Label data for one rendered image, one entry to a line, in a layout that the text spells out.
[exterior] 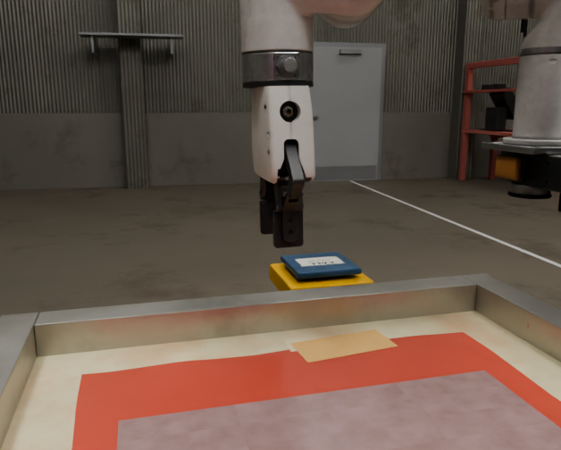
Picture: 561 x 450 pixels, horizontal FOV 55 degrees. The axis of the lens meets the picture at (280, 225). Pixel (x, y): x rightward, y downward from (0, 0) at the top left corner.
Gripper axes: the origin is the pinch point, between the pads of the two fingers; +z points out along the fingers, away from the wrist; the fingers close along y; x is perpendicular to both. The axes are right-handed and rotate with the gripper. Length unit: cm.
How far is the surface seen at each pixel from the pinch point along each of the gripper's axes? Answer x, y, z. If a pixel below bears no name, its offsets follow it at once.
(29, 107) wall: 166, 802, -18
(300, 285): -6.3, 14.0, 12.2
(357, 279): -15.4, 14.6, 12.4
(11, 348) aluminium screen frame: 27.2, -7.1, 8.1
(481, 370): -15.8, -15.6, 12.3
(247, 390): 6.8, -13.6, 12.0
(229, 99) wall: -121, 789, -25
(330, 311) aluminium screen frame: -5.3, -1.6, 10.2
